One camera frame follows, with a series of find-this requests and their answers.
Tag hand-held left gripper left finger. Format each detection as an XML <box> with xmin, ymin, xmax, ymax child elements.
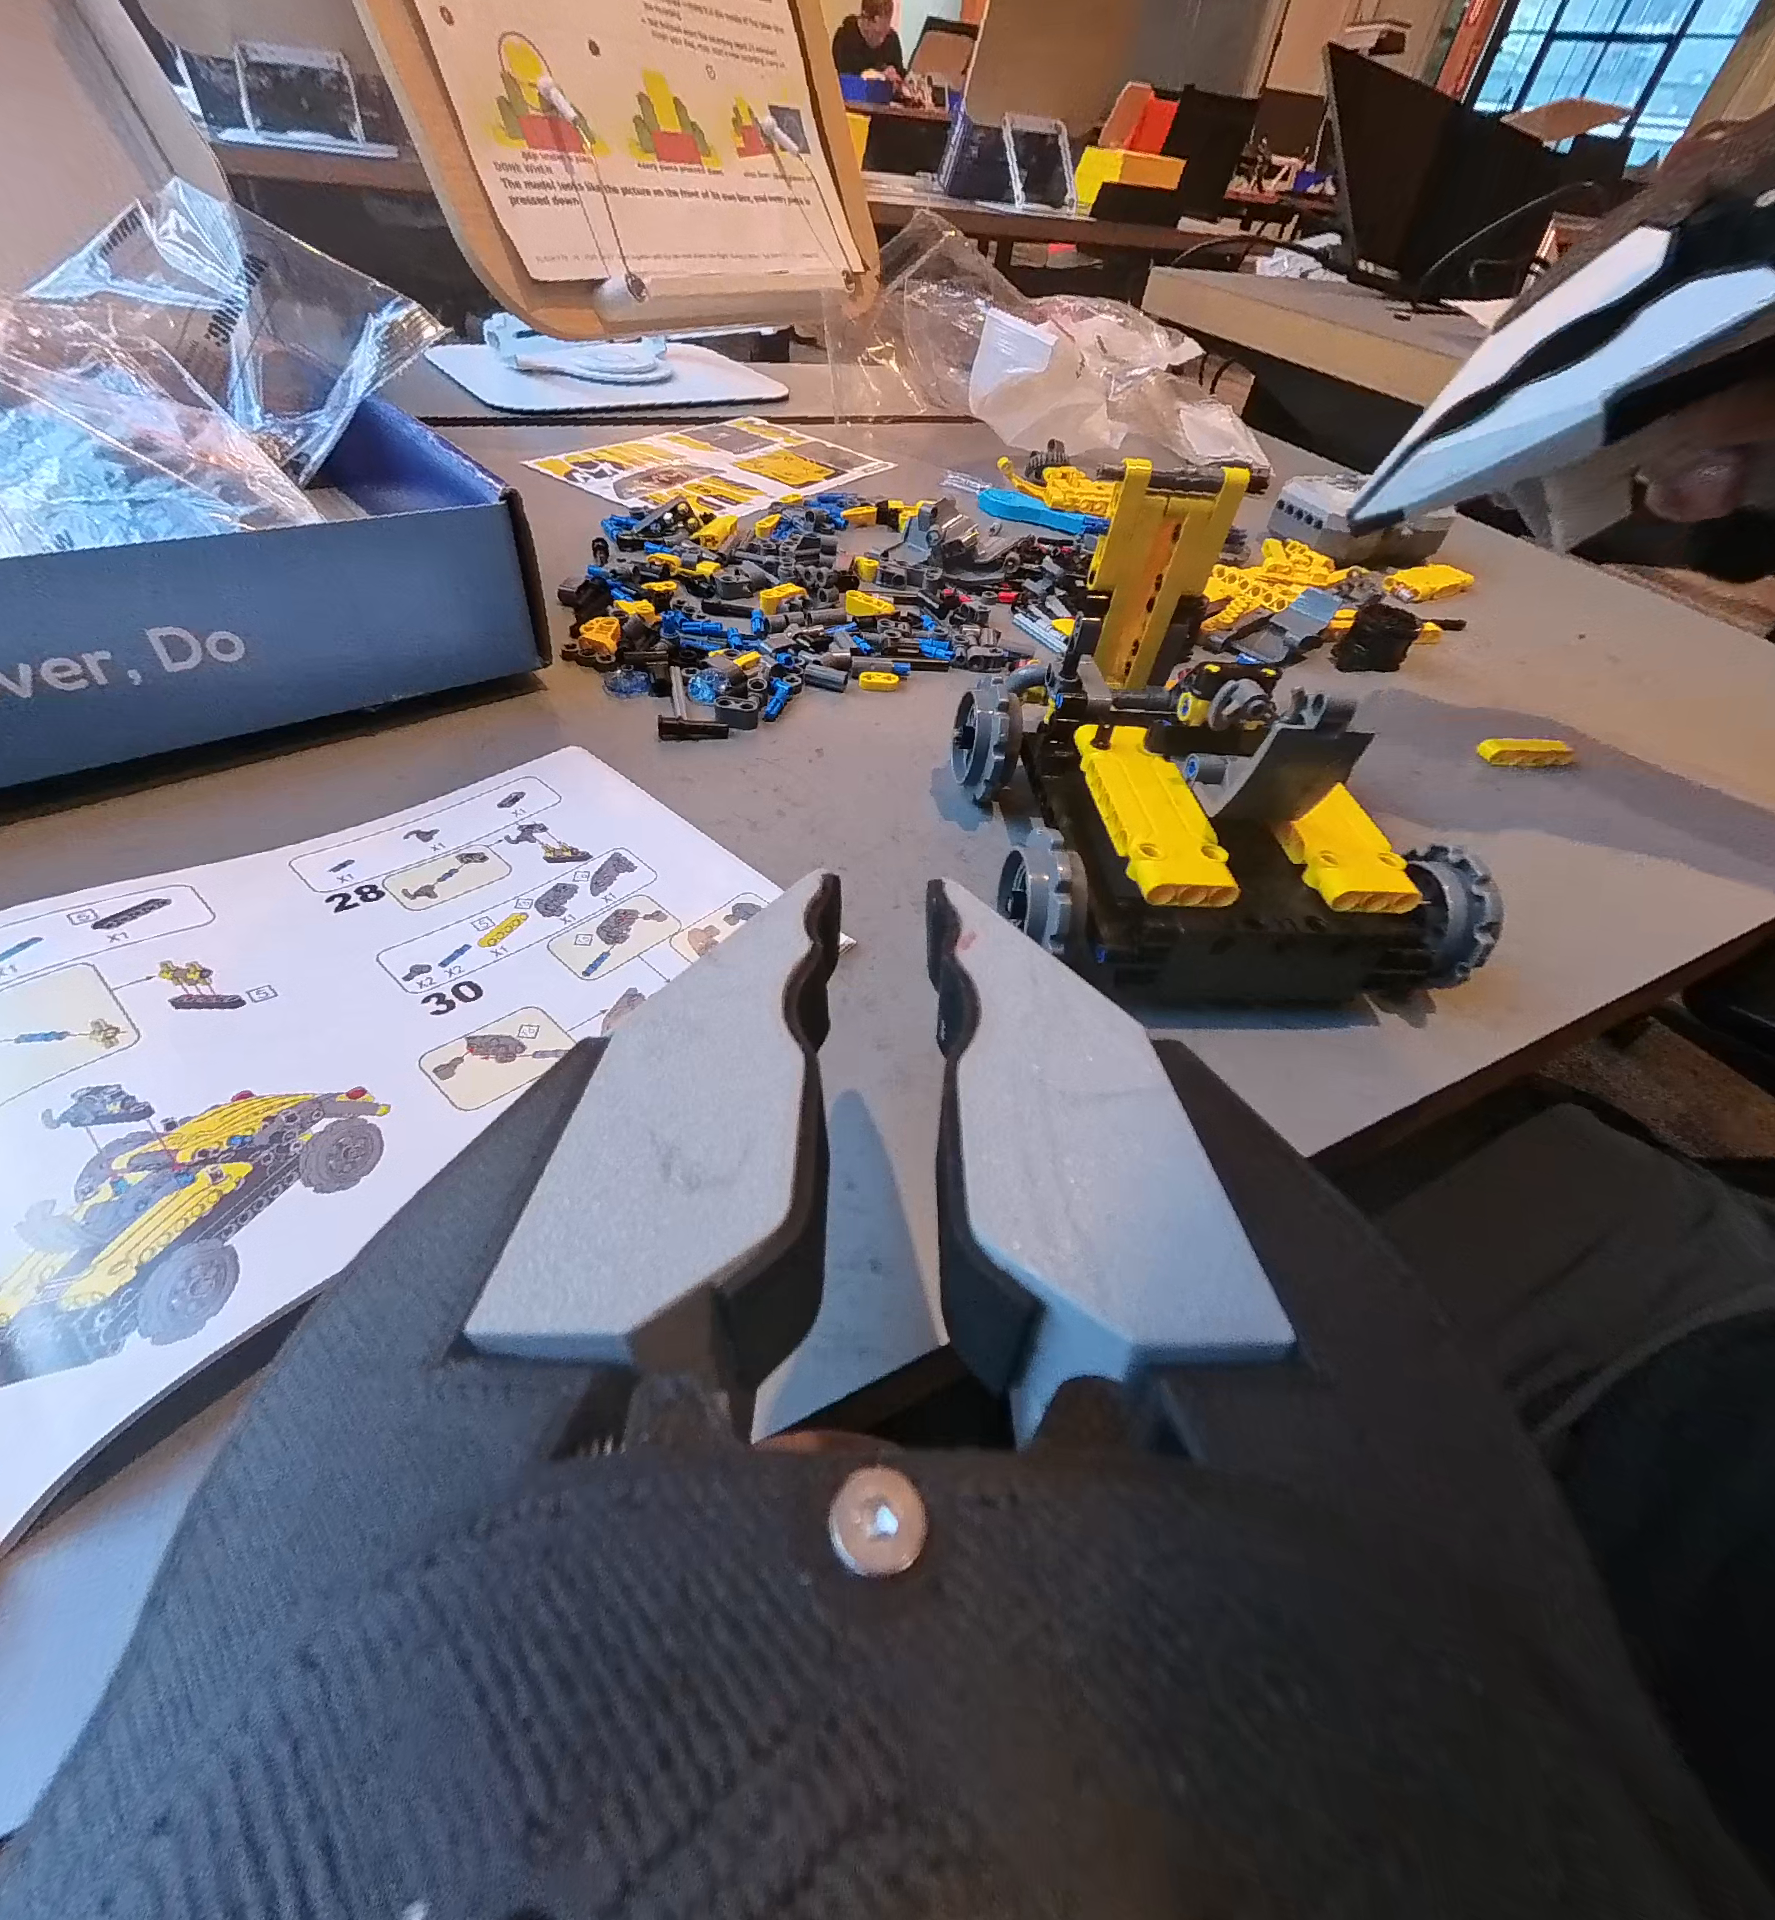
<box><xmin>461</xmin><ymin>871</ymin><xmax>843</xmax><ymax>1434</ymax></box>

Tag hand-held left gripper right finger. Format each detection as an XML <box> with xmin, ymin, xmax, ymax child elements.
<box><xmin>924</xmin><ymin>877</ymin><xmax>1301</xmax><ymax>1449</ymax></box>

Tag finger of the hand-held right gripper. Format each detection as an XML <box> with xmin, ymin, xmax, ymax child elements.
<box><xmin>1345</xmin><ymin>221</ymin><xmax>1686</xmax><ymax>522</ymax></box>
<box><xmin>1345</xmin><ymin>263</ymin><xmax>1775</xmax><ymax>537</ymax></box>

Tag yellow toy vehicle assembly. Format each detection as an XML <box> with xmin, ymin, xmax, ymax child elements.
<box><xmin>947</xmin><ymin>457</ymin><xmax>1503</xmax><ymax>1007</ymax></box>

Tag grey desk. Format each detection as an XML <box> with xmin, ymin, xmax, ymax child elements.
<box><xmin>0</xmin><ymin>411</ymin><xmax>1775</xmax><ymax>1861</ymax></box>

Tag person's right hand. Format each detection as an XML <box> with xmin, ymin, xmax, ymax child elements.
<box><xmin>1637</xmin><ymin>381</ymin><xmax>1775</xmax><ymax>522</ymax></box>

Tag window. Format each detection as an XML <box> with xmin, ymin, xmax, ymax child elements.
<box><xmin>1472</xmin><ymin>0</ymin><xmax>1767</xmax><ymax>129</ymax></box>

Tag yellow edged table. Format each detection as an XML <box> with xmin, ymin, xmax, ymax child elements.
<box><xmin>1139</xmin><ymin>267</ymin><xmax>1488</xmax><ymax>451</ymax></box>

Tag grey battery box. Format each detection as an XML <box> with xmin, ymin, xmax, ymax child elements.
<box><xmin>1267</xmin><ymin>473</ymin><xmax>1458</xmax><ymax>565</ymax></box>

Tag pile of yellow building pieces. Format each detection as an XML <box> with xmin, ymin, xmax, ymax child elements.
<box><xmin>993</xmin><ymin>451</ymin><xmax>1477</xmax><ymax>646</ymax></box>

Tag person's leg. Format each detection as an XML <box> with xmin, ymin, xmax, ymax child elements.
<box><xmin>1374</xmin><ymin>1103</ymin><xmax>1775</xmax><ymax>1441</ymax></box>

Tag white paper booklet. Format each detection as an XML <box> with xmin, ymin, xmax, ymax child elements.
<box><xmin>0</xmin><ymin>744</ymin><xmax>857</xmax><ymax>1606</ymax></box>

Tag long brown table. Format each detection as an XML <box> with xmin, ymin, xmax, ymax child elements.
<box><xmin>864</xmin><ymin>180</ymin><xmax>1345</xmax><ymax>272</ymax></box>

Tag clear acrylic stand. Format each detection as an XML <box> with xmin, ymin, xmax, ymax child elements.
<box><xmin>939</xmin><ymin>112</ymin><xmax>1076</xmax><ymax>213</ymax></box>

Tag pile of mixed small pieces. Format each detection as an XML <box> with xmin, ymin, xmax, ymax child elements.
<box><xmin>556</xmin><ymin>486</ymin><xmax>1083</xmax><ymax>746</ymax></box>

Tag dark blue cardboard kit box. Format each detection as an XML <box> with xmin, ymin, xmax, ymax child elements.
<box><xmin>0</xmin><ymin>0</ymin><xmax>550</xmax><ymax>811</ymax></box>

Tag white flat device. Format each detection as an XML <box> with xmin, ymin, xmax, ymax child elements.
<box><xmin>425</xmin><ymin>311</ymin><xmax>790</xmax><ymax>414</ymax></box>

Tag pale wooden sign stand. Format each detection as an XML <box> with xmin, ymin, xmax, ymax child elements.
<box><xmin>353</xmin><ymin>0</ymin><xmax>881</xmax><ymax>344</ymax></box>

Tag printed notice sheet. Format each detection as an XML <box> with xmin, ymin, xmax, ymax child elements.
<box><xmin>406</xmin><ymin>0</ymin><xmax>867</xmax><ymax>286</ymax></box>

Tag crumpled clear plastic bags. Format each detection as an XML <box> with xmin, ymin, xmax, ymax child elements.
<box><xmin>0</xmin><ymin>180</ymin><xmax>447</xmax><ymax>565</ymax></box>

